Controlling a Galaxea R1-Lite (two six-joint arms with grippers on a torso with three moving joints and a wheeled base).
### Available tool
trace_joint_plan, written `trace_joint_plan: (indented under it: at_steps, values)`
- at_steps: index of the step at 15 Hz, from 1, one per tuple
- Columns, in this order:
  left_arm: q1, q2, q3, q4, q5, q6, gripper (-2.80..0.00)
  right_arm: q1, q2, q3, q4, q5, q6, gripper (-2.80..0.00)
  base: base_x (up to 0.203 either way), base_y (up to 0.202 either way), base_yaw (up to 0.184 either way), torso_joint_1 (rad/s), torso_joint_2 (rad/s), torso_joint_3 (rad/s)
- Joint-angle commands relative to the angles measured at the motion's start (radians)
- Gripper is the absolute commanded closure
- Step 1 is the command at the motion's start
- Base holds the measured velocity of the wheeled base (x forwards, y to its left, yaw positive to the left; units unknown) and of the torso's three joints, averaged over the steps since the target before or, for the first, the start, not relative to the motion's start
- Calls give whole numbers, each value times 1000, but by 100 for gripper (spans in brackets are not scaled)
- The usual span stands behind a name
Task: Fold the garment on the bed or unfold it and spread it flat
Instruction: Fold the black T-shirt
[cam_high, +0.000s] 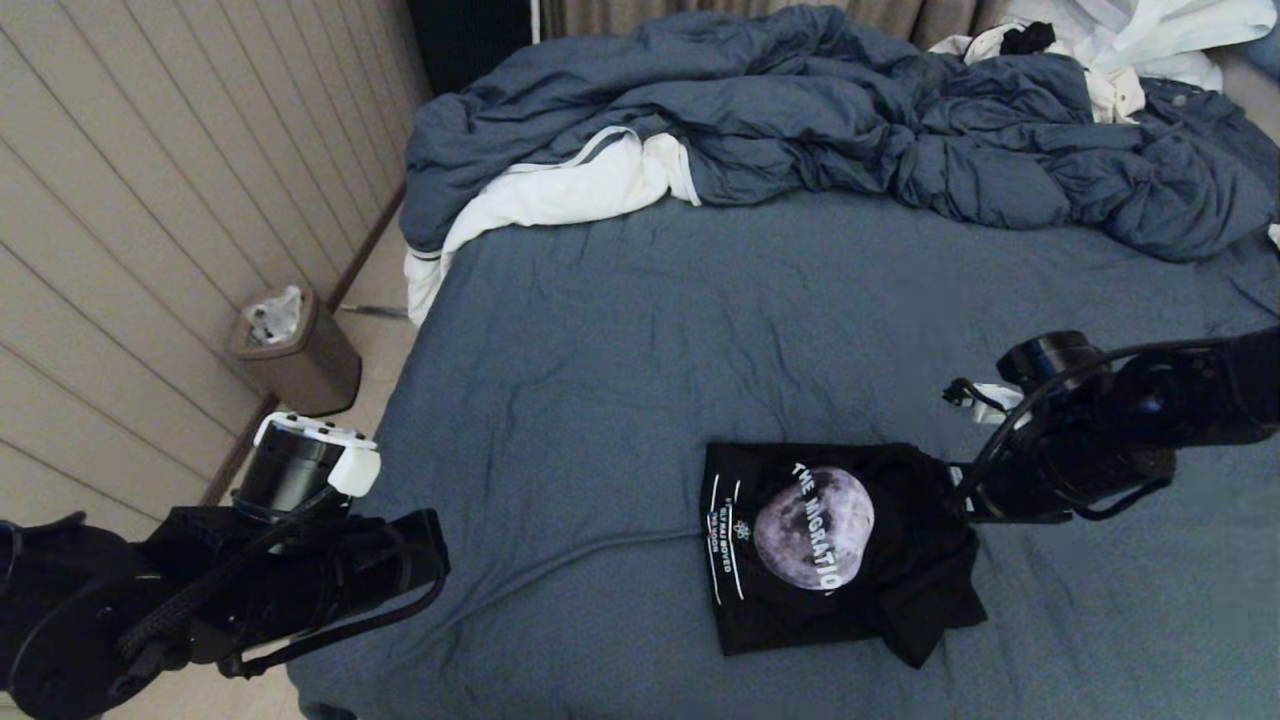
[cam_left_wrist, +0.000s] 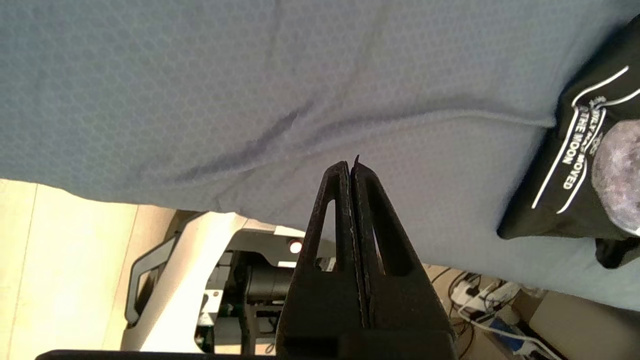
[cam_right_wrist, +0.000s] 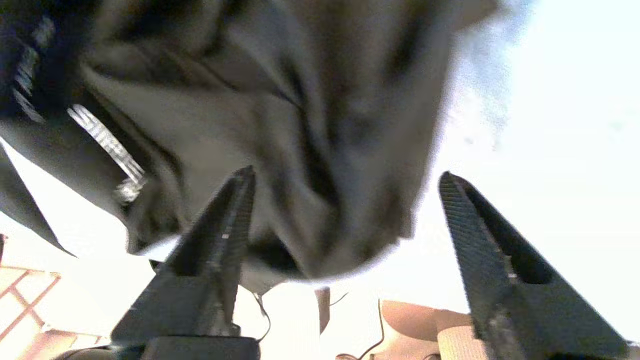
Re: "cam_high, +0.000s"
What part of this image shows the black t-shirt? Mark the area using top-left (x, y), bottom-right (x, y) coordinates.
top-left (698, 442), bottom-right (989, 669)

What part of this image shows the brown trash bin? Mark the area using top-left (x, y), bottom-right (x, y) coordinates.
top-left (228, 285), bottom-right (363, 418)

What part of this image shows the white duvet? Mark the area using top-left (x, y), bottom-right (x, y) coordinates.
top-left (403, 125), bottom-right (703, 328)

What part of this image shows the crumpled blue duvet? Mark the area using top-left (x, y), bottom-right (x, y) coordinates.
top-left (398, 0), bottom-right (1280, 263)

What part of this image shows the small black fabric item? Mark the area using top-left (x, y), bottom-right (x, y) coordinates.
top-left (1000, 20), bottom-right (1058, 56)

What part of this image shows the white crumpled shirt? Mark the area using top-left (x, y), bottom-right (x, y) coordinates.
top-left (930, 0), bottom-right (1280, 123)

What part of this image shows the blue pillow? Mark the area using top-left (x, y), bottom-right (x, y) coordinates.
top-left (1235, 25), bottom-right (1280, 81)

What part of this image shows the black tall furniture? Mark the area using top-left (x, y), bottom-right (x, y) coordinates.
top-left (405, 0), bottom-right (536, 96)

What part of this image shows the beige curtain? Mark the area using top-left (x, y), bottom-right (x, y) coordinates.
top-left (540, 0), bottom-right (1011, 41)

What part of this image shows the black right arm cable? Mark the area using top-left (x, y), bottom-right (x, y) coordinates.
top-left (950, 338), bottom-right (1236, 521)

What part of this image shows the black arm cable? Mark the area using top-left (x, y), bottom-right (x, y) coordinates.
top-left (115, 490), bottom-right (449, 681)
top-left (950, 338), bottom-right (1236, 521)

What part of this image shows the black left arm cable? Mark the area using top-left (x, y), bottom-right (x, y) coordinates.
top-left (115, 490), bottom-right (449, 681)

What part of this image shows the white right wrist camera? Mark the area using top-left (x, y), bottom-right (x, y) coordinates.
top-left (945, 378), bottom-right (1028, 426)

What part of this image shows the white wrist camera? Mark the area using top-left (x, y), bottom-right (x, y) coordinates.
top-left (945, 378), bottom-right (1028, 426)
top-left (235, 412), bottom-right (383, 523)

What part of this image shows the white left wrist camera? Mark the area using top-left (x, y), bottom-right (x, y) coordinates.
top-left (235, 412), bottom-right (383, 523)

